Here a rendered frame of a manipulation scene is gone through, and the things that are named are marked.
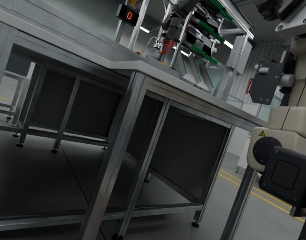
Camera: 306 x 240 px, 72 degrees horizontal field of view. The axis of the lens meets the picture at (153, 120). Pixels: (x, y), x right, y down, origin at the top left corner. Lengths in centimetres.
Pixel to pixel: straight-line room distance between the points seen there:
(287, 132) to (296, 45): 31
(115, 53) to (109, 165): 51
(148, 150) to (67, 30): 66
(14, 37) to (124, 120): 42
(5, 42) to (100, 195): 56
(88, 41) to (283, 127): 80
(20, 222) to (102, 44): 77
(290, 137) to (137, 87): 53
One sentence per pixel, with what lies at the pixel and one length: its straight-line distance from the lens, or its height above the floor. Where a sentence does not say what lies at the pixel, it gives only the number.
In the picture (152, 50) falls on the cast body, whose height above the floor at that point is 107.
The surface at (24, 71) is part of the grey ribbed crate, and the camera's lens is 293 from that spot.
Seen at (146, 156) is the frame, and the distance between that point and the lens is 112.
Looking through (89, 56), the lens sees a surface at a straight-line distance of 86.
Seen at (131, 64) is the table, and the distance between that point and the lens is 70.
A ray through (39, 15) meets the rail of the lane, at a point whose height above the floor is 91.
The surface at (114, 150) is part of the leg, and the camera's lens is 69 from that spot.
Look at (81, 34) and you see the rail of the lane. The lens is 94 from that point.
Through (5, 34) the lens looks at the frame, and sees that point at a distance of 82.
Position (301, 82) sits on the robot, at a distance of 93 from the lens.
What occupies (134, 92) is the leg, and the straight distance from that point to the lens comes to 67.
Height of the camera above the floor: 73
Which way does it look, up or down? 2 degrees down
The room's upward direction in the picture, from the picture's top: 19 degrees clockwise
